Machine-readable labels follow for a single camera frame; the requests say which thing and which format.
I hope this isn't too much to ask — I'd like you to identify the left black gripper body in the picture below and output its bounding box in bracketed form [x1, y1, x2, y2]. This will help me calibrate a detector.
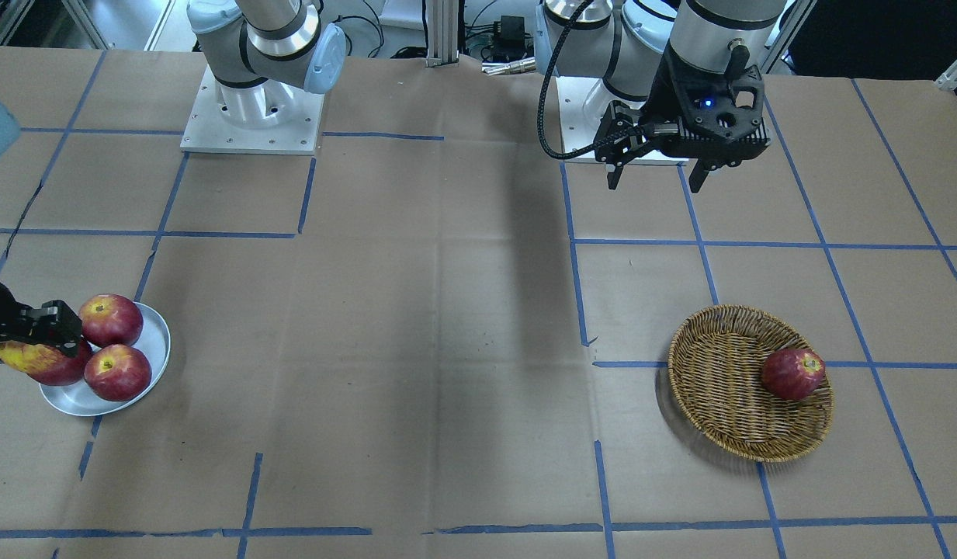
[595, 47, 771, 170]

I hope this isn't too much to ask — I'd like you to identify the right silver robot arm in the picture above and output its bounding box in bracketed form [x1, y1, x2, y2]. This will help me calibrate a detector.
[0, 1, 346, 357]

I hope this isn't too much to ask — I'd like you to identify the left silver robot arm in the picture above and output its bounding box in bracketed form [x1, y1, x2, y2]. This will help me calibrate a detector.
[534, 1, 785, 193]

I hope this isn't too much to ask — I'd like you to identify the red apple on plate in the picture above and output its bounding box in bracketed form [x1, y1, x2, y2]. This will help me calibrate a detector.
[22, 339, 92, 387]
[78, 293, 144, 348]
[84, 344, 152, 402]

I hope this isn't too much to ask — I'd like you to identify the black braided cable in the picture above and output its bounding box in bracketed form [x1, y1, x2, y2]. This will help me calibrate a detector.
[536, 0, 650, 161]

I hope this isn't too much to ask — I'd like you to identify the yellow red apple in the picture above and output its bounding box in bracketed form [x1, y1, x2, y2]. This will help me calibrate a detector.
[0, 341, 69, 384]

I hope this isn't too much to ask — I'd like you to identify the light blue plate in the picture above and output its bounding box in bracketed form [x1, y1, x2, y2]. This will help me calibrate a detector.
[40, 302, 171, 417]

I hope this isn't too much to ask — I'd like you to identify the aluminium frame post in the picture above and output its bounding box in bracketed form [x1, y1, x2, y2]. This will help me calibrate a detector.
[421, 1, 465, 68]

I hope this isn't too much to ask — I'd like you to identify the dark red apple in basket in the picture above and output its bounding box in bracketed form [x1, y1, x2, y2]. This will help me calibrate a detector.
[761, 348, 826, 402]

